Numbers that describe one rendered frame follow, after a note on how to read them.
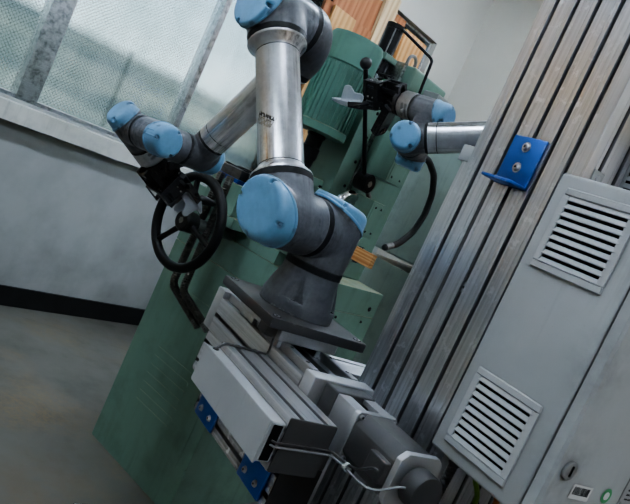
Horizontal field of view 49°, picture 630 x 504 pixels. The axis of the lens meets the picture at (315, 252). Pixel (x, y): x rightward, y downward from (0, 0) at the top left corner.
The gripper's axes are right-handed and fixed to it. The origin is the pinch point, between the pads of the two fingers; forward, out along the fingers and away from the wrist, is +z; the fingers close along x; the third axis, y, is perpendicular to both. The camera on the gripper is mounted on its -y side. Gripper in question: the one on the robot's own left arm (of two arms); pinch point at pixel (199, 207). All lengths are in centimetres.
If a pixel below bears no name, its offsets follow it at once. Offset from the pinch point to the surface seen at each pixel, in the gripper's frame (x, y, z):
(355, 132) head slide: -2, -57, 24
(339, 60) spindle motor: -4, -63, 2
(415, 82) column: 3, -83, 24
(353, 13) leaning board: -122, -173, 75
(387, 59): -3, -80, 15
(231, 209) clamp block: -4.0, -8.6, 11.4
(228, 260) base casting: -7.6, -0.2, 26.8
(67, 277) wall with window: -140, 26, 79
